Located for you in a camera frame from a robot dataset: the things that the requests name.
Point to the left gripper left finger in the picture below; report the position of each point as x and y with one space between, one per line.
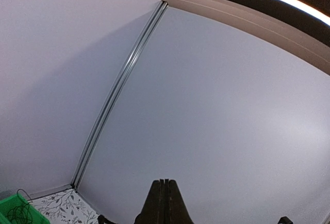
153 208

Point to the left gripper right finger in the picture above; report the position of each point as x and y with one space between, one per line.
175 210

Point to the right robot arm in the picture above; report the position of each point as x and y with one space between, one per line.
285 220

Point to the floral table mat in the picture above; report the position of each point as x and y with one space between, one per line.
65 207

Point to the right green bin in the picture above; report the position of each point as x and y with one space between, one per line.
16 209

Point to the right aluminium post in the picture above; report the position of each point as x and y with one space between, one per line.
115 91

